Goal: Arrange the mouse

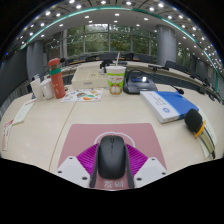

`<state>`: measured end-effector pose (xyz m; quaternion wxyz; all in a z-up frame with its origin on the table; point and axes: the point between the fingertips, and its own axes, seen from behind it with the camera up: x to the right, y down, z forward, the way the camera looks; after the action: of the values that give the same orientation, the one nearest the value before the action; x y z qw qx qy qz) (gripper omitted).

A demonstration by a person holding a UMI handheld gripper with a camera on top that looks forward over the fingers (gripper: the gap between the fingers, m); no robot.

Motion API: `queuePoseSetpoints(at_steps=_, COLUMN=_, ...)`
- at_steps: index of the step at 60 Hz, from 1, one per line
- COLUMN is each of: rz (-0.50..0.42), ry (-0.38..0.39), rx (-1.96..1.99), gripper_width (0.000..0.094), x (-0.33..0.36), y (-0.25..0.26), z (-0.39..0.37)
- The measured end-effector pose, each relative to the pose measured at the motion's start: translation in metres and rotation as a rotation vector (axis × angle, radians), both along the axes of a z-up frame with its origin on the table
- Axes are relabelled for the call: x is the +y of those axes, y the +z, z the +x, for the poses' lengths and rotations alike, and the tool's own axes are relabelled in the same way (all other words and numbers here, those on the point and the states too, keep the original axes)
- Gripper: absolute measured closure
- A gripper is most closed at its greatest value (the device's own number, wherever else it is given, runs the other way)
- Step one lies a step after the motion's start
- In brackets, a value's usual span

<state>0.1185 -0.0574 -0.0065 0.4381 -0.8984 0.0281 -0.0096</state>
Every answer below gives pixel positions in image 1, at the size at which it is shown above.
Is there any red drink bottle green band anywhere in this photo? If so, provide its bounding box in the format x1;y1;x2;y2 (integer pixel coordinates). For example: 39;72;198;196
47;57;67;100

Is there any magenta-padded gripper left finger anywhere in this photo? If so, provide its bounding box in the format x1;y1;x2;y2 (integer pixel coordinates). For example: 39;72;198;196
54;143;101;189

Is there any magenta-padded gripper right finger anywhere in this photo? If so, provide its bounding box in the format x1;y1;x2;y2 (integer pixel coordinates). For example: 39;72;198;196
123;143;168;189

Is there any black computer mouse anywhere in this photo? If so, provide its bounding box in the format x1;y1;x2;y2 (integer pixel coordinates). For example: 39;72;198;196
97;134;127;180

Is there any cream booklet with red title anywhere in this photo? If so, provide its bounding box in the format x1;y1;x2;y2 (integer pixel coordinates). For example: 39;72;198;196
12;98;37;126

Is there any white paper sheet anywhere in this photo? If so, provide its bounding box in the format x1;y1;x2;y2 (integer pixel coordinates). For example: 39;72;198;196
196;106;218;158

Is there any curved wooden conference desk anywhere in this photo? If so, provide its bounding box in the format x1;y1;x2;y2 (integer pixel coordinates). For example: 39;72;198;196
63;59;224;103

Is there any blue and white book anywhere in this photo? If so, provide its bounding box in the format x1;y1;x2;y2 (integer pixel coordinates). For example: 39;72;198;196
139;90;200;124

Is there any black desk microphone console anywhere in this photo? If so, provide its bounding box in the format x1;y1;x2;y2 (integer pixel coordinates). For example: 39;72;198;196
122;69;185;96

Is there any green printed cup with straw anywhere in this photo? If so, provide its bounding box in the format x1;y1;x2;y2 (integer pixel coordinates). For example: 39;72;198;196
105;51;127;96

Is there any cream cardboard box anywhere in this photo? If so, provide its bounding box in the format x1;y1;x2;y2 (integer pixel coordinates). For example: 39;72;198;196
71;64;111;91

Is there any group of dark office chairs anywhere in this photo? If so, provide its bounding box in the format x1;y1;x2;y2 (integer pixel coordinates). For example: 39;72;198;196
64;51;224;101

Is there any pink mouse pad with drawing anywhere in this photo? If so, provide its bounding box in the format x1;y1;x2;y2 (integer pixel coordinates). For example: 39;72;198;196
57;123;168;191

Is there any colourful sticker sheet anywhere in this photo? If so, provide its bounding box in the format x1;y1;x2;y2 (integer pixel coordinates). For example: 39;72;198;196
60;87;104;103

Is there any white lidded mug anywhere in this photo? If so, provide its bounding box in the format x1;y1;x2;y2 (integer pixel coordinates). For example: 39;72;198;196
39;78;55;100

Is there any group of ceiling lights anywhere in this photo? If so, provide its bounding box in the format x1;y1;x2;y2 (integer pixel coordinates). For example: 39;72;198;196
4;0;224;73

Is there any black microphone with yellow ring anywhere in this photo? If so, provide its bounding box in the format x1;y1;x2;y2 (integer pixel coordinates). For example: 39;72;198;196
184;108;217;160

